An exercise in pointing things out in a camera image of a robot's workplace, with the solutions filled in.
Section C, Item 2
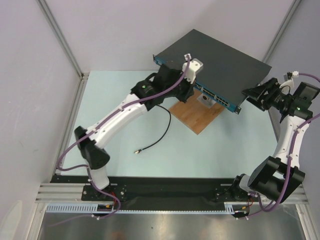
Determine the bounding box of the brown wooden board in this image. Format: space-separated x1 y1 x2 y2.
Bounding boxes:
169 89 225 135

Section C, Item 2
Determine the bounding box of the aluminium frame rail front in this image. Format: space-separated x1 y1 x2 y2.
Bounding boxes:
35 183 309 205

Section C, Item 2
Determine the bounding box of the aluminium frame post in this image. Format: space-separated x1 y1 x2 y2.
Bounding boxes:
262 0 304 64
36 0 90 81

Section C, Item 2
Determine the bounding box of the white slotted cable duct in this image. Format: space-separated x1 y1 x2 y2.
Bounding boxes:
46 202 249 215

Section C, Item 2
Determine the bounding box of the black cable with plug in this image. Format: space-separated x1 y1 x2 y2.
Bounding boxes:
134 104 172 155

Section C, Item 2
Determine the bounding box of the right aluminium frame post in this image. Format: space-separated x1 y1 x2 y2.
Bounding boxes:
262 0 304 64

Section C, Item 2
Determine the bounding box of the left aluminium frame post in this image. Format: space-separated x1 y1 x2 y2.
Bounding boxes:
36 0 90 81

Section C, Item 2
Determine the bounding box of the blue black network switch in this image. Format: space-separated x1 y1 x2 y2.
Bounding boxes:
153 29 272 114

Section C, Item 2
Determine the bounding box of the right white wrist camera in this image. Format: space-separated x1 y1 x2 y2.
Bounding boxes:
280 71 299 94

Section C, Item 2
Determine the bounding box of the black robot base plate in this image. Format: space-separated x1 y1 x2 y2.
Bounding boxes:
50 175 257 207

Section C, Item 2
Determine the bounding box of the metal switch stand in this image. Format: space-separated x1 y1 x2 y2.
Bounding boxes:
197 94 216 109

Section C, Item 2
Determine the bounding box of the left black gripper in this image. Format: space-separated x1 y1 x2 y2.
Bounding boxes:
163 71 196 103

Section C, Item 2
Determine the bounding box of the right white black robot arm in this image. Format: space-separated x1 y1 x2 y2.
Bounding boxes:
230 78 320 206

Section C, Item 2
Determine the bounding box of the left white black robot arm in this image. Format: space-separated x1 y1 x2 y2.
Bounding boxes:
74 60 202 200

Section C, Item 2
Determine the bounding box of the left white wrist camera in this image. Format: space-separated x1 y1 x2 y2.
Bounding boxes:
182 53 204 85

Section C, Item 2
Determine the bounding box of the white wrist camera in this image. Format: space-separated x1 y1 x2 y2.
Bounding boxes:
182 53 204 85
280 71 299 94

